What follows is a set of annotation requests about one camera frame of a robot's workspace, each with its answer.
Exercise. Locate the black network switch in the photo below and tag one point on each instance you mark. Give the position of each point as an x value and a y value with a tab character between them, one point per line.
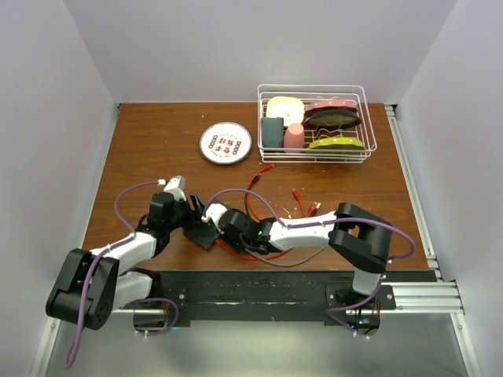
203	234

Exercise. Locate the pink plate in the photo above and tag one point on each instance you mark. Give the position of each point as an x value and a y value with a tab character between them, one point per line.
331	104

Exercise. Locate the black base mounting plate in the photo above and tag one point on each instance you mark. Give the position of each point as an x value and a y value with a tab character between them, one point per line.
270	296

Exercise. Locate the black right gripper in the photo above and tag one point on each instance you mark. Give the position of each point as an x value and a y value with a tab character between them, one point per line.
225	236

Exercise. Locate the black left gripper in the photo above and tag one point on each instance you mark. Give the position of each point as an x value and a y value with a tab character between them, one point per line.
197	204

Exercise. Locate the dark teal cup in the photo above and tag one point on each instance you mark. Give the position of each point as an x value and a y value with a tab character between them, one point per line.
272	129

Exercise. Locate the pink cup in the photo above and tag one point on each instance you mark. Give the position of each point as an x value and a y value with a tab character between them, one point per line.
294	136

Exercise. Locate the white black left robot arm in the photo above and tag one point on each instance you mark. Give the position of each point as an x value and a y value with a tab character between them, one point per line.
85	288

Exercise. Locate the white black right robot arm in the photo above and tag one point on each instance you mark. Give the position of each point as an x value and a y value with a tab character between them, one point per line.
361	238

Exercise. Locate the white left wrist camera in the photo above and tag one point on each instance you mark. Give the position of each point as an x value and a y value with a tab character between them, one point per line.
175	186

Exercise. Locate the cream square bowl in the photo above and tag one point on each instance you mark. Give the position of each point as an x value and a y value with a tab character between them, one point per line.
290	109

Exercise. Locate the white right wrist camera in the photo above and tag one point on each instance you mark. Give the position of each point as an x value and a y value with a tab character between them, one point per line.
213	212

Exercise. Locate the white patterned round plate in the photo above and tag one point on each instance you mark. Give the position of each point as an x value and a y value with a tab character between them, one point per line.
225	143

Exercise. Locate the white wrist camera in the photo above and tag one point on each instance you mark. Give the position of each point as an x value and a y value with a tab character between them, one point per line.
175	186
213	212

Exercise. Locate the aluminium frame rail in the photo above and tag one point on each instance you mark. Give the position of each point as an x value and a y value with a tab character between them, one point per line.
439	297

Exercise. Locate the yellow-green plate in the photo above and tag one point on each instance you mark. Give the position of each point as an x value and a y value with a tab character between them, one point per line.
337	143

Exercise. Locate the white wire dish rack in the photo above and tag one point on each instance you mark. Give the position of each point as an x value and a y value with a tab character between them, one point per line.
309	94

